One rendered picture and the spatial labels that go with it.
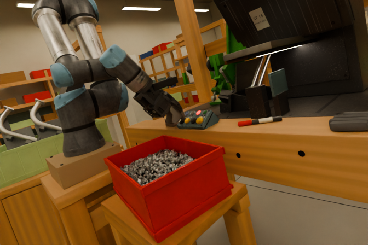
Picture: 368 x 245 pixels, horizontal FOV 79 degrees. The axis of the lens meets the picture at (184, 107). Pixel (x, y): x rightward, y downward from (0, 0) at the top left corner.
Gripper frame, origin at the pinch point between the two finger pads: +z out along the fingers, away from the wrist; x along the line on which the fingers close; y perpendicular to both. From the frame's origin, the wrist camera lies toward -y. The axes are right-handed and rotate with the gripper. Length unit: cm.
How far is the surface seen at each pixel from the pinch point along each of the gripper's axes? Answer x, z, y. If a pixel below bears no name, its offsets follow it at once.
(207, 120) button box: 9.2, 4.1, -1.1
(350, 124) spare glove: 52, 4, 1
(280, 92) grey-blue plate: 30.1, 8.3, -15.5
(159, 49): -516, 123, -372
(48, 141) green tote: -77, -19, 30
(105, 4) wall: -723, -76, -477
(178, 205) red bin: 28.9, -8.3, 29.9
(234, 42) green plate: 12.5, -4.6, -32.2
